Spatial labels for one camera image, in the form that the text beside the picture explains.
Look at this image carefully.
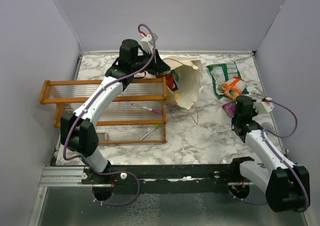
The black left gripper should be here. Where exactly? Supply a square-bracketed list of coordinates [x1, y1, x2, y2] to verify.
[131, 48, 170, 75]

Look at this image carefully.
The purple snack bag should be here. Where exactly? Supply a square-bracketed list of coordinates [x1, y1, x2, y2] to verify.
[222, 101, 236, 118]

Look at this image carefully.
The red Doritos bag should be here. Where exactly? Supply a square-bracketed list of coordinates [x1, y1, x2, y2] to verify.
[165, 70, 179, 92]

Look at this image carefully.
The beige paper bag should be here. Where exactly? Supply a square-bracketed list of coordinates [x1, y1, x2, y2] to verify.
[163, 56, 204, 112]

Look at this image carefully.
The orange snack bag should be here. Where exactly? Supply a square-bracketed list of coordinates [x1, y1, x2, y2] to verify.
[217, 77, 246, 100]

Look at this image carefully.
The green snack bag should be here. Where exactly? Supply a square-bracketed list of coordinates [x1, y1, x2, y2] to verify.
[206, 62, 249, 99]

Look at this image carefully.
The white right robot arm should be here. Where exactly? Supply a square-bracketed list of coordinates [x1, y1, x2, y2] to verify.
[229, 95, 311, 213]

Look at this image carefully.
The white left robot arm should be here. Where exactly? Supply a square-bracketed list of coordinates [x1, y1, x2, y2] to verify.
[60, 33, 170, 184]

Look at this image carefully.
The clear plastic cup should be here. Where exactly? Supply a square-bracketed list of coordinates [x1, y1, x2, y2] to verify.
[261, 122, 274, 131]

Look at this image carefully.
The pink-capped pen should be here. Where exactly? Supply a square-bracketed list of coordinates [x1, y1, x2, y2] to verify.
[131, 103, 162, 114]

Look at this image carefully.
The orange wooden rack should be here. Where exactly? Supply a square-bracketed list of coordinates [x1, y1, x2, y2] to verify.
[39, 78, 167, 145]

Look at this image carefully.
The green-capped pen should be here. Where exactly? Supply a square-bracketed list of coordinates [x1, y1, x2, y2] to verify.
[140, 124, 160, 141]

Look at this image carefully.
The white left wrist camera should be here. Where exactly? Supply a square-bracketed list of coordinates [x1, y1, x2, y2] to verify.
[140, 33, 154, 54]

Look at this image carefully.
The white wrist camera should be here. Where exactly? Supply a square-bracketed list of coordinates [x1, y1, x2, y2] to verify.
[253, 97, 274, 114]
[140, 33, 154, 54]

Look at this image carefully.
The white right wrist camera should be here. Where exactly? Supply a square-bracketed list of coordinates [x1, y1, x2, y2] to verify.
[253, 97, 274, 114]

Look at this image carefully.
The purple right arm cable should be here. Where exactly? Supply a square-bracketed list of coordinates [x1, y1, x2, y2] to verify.
[232, 100, 311, 213]

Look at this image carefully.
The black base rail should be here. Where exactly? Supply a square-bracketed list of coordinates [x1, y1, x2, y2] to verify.
[81, 164, 250, 195]

